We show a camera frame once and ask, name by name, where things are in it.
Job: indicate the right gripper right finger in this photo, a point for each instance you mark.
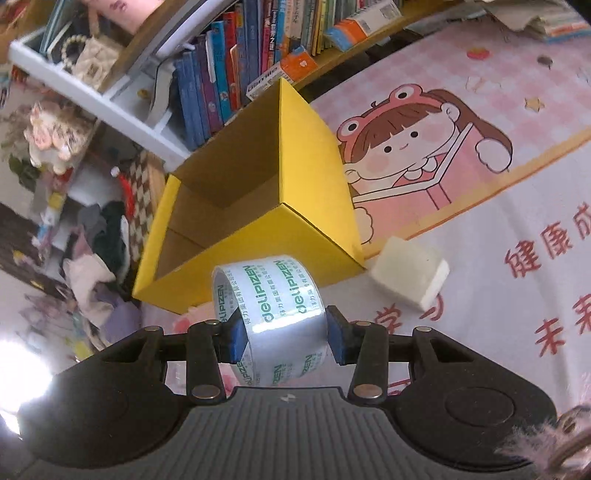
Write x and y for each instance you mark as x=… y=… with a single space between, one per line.
x=364 y=345

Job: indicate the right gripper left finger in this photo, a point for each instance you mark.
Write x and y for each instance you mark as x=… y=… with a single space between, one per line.
x=209 y=344

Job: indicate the clear deli tape roll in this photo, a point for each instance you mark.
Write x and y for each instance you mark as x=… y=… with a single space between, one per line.
x=286 y=327

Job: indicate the white foam block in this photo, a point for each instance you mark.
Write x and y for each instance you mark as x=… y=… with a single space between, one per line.
x=410 y=272

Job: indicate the pile of clothes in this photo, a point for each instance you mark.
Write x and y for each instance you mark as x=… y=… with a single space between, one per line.
x=95 y=266

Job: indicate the yellow cardboard box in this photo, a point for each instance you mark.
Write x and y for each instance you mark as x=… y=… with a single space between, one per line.
x=270 y=183

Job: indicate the red tassel ornament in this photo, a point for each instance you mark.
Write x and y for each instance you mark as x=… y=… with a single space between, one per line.
x=126 y=187

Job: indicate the wooden chess board box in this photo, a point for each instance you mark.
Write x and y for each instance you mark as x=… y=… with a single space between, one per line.
x=147 y=179

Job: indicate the pink cartoon table mat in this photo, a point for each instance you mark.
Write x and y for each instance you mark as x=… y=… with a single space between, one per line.
x=475 y=142

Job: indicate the lucky cat figurine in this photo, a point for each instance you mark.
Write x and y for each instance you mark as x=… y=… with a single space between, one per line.
x=56 y=135

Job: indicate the row of leaning books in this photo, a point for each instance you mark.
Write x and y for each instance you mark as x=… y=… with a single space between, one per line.
x=210 y=76

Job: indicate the white wooden bookshelf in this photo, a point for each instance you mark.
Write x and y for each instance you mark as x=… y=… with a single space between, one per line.
x=121 y=108

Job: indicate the white orange usmile box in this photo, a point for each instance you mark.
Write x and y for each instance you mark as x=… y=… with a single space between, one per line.
x=292 y=68

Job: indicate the white quilted pearl handbag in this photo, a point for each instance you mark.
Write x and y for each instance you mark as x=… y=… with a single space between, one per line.
x=94 y=62

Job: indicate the blue orange white box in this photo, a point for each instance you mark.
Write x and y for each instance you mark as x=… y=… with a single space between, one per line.
x=364 y=23

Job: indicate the stack of papers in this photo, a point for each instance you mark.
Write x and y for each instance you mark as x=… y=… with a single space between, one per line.
x=548 y=21

